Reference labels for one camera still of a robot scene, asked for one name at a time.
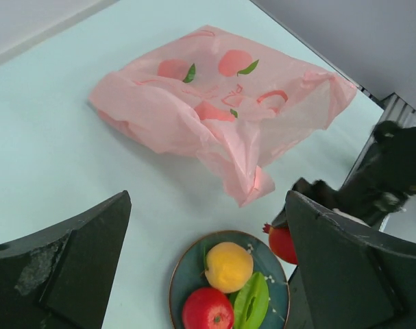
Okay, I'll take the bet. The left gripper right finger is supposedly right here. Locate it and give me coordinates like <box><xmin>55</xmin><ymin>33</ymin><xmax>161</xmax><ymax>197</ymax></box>
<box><xmin>285</xmin><ymin>191</ymin><xmax>416</xmax><ymax>328</ymax></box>

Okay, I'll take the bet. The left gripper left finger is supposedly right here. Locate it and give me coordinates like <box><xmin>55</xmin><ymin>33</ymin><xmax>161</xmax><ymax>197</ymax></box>
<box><xmin>0</xmin><ymin>191</ymin><xmax>132</xmax><ymax>329</ymax></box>

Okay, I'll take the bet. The red fake pomegranate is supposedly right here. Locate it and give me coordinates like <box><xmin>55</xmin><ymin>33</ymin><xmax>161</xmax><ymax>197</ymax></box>
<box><xmin>262</xmin><ymin>223</ymin><xmax>298</xmax><ymax>265</ymax></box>

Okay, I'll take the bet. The green fake star fruit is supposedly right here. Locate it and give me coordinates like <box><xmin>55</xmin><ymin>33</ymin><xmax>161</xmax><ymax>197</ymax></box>
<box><xmin>229</xmin><ymin>271</ymin><xmax>269</xmax><ymax>329</ymax></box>

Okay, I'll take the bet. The orange fake fruit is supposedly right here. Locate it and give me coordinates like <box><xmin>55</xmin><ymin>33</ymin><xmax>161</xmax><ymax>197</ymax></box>
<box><xmin>204</xmin><ymin>242</ymin><xmax>254</xmax><ymax>294</ymax></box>

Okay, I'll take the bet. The dark blue ceramic plate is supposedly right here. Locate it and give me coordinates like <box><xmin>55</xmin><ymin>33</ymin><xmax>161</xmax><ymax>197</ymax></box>
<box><xmin>169</xmin><ymin>230</ymin><xmax>290</xmax><ymax>328</ymax></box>

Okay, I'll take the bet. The red fake apple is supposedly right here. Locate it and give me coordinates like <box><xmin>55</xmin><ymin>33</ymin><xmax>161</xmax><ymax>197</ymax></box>
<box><xmin>182</xmin><ymin>287</ymin><xmax>234</xmax><ymax>329</ymax></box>

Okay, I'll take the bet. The pink plastic bag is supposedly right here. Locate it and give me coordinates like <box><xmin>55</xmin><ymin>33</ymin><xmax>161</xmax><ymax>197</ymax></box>
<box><xmin>88</xmin><ymin>26</ymin><xmax>356</xmax><ymax>206</ymax></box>

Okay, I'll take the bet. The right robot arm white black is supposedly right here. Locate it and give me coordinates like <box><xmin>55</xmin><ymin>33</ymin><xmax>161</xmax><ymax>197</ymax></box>
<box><xmin>291</xmin><ymin>121</ymin><xmax>416</xmax><ymax>226</ymax></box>

